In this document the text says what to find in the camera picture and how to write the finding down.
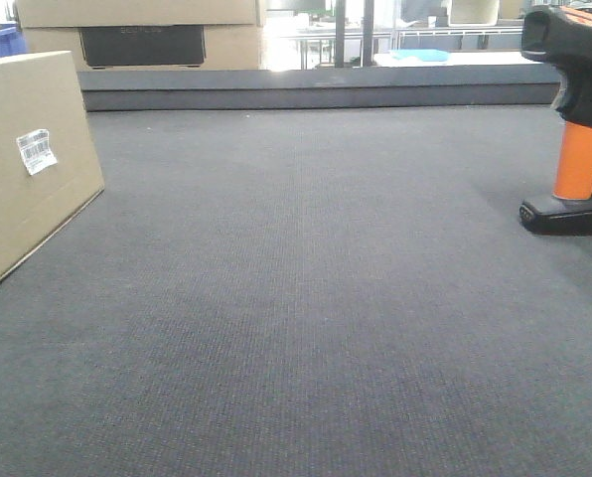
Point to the brown cardboard package box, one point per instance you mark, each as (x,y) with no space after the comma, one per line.
(41,91)

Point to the lower cardboard box black print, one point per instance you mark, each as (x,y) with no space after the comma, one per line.
(152,48)

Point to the orange black barcode scanner gun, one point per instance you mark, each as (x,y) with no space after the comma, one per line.
(561,36)

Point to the upper stacked cardboard box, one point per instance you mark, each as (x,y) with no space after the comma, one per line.
(90,13)

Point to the dark grey table mat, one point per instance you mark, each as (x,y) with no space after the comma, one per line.
(342,292)

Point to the light blue paper sheet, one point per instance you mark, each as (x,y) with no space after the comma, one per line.
(420,55)

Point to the white barcode label sticker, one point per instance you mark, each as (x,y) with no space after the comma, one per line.
(35,151)

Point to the blue plastic bin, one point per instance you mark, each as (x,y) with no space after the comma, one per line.
(12,41)

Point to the dark vertical post pair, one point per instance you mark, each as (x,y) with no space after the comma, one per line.
(364,32)

